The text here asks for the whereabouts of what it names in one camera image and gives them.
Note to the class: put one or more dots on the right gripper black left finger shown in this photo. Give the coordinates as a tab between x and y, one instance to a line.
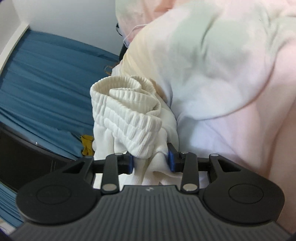
115	165

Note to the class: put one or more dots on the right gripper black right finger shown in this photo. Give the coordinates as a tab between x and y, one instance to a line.
186	163

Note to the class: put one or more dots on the white knit garment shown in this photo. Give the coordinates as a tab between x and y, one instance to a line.
132	114

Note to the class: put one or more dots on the mustard yellow garment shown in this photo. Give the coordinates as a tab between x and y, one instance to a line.
87	141

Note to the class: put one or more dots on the blue curtain right panel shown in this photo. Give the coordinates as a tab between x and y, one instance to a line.
45	97

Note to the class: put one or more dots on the pastel rainbow bed duvet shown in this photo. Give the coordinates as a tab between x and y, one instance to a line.
227	71

